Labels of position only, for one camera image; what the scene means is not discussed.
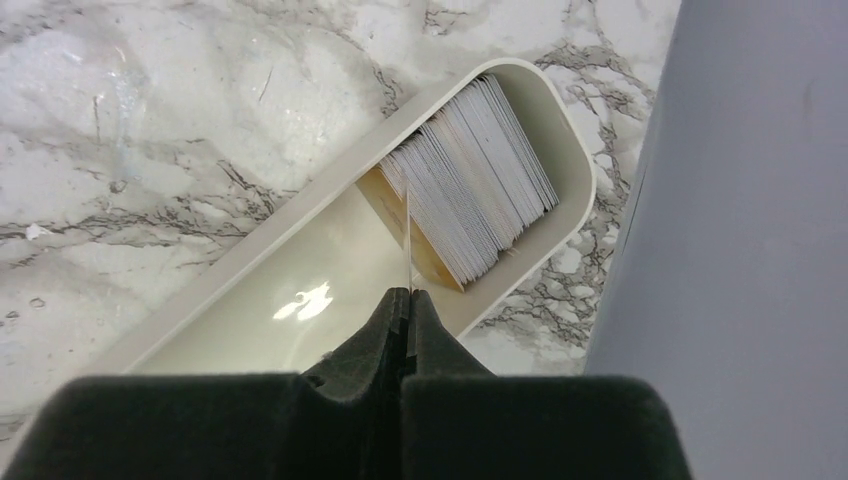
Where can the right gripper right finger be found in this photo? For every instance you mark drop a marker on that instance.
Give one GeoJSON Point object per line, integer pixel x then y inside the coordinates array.
{"type": "Point", "coordinates": [461, 421]}

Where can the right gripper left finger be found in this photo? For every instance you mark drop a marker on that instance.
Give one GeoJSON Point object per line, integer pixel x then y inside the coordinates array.
{"type": "Point", "coordinates": [337, 420]}

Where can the stack of cards in tray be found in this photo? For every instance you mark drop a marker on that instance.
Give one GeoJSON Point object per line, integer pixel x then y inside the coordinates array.
{"type": "Point", "coordinates": [475, 185]}

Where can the white plastic tray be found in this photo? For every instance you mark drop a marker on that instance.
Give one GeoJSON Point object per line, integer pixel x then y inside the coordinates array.
{"type": "Point", "coordinates": [293, 289]}

